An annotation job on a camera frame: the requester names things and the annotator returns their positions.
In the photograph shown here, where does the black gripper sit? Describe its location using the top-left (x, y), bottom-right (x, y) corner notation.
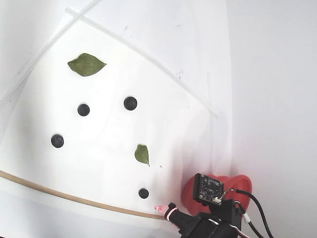
top-left (155, 202), bottom-right (245, 238)

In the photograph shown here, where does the red collapsible silicone cup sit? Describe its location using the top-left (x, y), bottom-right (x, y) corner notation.
top-left (180, 174), bottom-right (253, 216)

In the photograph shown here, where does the medium green leaf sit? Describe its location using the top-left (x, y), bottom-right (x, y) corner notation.
top-left (134, 144), bottom-right (150, 167)

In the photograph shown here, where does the thin wooden stick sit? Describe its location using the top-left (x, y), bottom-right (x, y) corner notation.
top-left (0, 170), bottom-right (165, 220)

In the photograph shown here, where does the white paper sheet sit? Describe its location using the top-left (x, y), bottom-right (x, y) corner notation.
top-left (0, 18), bottom-right (214, 233)

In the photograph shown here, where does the large green leaf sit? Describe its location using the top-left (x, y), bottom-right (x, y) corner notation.
top-left (67, 53), bottom-right (107, 77)

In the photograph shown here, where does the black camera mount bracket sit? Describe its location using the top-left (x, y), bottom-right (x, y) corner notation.
top-left (210, 198), bottom-right (245, 229)

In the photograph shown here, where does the red white black servo wire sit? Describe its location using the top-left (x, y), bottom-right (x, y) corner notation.
top-left (208, 218), bottom-right (250, 238)

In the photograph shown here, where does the black cable with white sleeve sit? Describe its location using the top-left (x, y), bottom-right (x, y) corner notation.
top-left (232, 200), bottom-right (264, 238)

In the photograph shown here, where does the thick black cable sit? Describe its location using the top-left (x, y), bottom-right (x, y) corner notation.
top-left (216, 188), bottom-right (274, 238)

